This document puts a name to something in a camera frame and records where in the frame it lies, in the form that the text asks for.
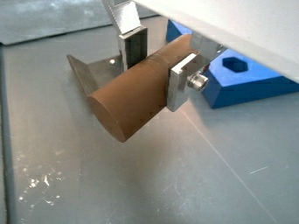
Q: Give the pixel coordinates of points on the brown cylinder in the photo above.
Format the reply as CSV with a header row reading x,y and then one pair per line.
x,y
126,102

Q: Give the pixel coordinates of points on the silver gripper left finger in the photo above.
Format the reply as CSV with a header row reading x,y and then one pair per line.
x,y
130,32

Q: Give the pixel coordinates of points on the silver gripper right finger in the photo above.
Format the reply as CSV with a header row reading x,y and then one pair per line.
x,y
185,73

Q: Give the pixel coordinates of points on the blue foam shape board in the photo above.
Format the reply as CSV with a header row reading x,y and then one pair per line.
x,y
239,80

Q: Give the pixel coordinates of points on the black curved cradle stand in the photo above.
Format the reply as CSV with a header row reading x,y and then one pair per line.
x,y
94,74

